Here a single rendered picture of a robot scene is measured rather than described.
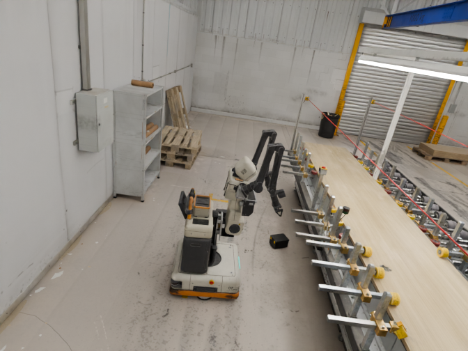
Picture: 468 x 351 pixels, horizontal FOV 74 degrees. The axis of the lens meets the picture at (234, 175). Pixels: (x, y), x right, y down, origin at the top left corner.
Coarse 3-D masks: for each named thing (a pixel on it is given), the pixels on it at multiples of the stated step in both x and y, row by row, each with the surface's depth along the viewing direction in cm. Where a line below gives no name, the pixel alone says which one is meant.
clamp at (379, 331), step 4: (372, 312) 187; (372, 316) 185; (372, 320) 184; (376, 320) 180; (380, 320) 181; (376, 324) 179; (380, 324) 178; (384, 324) 179; (376, 328) 178; (380, 328) 176; (376, 332) 178; (380, 332) 176; (384, 332) 175; (384, 336) 177
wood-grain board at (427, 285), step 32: (320, 160) 458; (352, 160) 480; (352, 192) 366; (384, 192) 379; (352, 224) 295; (384, 224) 304; (384, 256) 254; (416, 256) 260; (384, 288) 218; (416, 288) 222; (448, 288) 227; (416, 320) 194; (448, 320) 198
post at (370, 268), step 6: (372, 264) 199; (366, 270) 201; (372, 270) 198; (366, 276) 201; (366, 282) 202; (366, 288) 204; (354, 300) 212; (360, 300) 208; (354, 306) 211; (354, 312) 213
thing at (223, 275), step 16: (176, 256) 314; (224, 256) 323; (176, 272) 292; (192, 272) 295; (208, 272) 298; (224, 272) 301; (176, 288) 293; (192, 288) 293; (208, 288) 294; (224, 288) 295
